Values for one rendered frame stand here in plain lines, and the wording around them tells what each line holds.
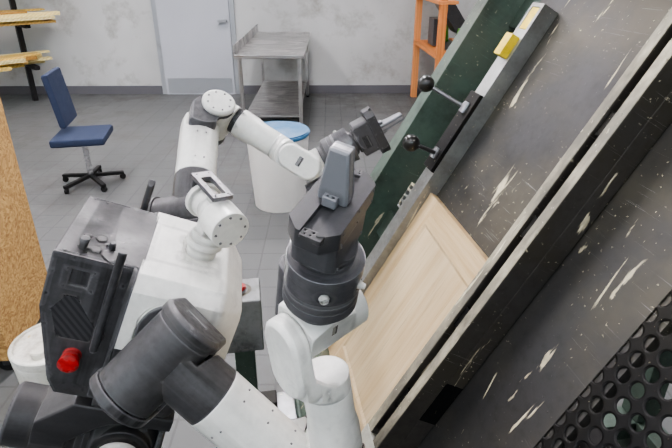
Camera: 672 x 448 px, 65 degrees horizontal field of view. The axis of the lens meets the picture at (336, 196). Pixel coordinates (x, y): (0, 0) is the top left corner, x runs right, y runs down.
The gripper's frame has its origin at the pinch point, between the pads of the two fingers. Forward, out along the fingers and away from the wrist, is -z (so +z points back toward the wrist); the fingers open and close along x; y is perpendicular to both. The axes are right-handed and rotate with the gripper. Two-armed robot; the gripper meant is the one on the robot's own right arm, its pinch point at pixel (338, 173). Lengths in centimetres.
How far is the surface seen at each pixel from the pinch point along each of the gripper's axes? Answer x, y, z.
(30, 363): 29, -124, 162
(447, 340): 20.2, 16.1, 40.0
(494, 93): 72, 8, 20
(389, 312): 39, 3, 61
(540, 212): 33.2, 22.0, 18.9
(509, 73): 75, 9, 16
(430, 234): 51, 6, 46
